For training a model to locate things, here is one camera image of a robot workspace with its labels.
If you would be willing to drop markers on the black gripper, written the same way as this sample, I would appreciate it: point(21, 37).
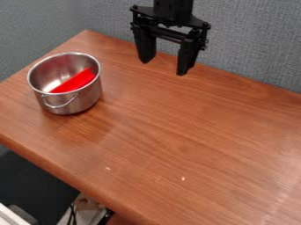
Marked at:
point(169, 20)

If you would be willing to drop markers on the red rectangular block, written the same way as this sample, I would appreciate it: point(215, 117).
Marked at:
point(76, 82)

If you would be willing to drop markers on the metal pot with handles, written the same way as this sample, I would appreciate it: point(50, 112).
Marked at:
point(54, 71)

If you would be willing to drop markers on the white object bottom left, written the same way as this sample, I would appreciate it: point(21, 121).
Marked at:
point(10, 218)

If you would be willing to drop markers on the metal table leg frame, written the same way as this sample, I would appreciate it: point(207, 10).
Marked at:
point(86, 212)

